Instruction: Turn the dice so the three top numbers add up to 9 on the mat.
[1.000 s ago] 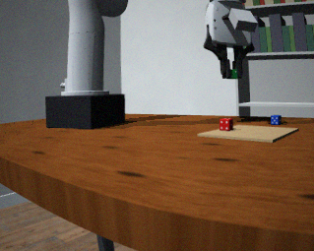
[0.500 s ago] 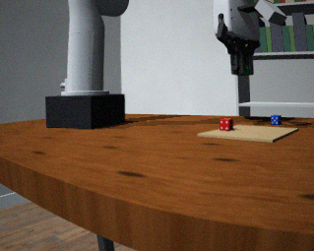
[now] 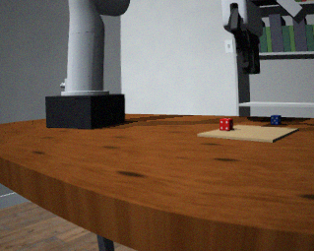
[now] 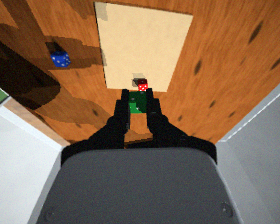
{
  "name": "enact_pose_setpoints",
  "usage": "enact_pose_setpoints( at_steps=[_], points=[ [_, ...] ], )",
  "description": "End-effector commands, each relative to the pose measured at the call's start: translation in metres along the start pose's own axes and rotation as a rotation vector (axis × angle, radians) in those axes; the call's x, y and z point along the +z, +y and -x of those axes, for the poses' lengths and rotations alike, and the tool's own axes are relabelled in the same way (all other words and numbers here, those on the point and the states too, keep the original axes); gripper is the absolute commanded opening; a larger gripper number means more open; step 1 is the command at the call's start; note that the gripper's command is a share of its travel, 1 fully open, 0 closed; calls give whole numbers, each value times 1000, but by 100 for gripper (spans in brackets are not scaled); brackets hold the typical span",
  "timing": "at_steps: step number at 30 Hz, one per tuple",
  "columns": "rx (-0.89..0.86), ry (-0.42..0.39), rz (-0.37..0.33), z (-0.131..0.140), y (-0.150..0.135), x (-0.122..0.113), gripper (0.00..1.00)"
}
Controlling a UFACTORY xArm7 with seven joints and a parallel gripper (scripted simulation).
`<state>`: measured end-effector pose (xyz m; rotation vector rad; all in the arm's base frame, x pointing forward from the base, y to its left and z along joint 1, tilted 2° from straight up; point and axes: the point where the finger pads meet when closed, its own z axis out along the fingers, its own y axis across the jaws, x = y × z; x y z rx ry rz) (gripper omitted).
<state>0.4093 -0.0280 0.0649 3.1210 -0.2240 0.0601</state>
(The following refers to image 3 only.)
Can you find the blue die with white pips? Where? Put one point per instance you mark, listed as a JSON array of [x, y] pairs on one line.
[[276, 120]]

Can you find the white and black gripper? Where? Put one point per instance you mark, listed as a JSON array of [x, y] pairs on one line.
[[238, 11]]

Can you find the beige flat mat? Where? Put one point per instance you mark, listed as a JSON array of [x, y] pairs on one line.
[[251, 133]]

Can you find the red die with white pips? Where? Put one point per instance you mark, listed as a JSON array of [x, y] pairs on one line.
[[226, 124]]

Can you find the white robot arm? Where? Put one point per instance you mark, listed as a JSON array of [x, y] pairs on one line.
[[86, 40]]

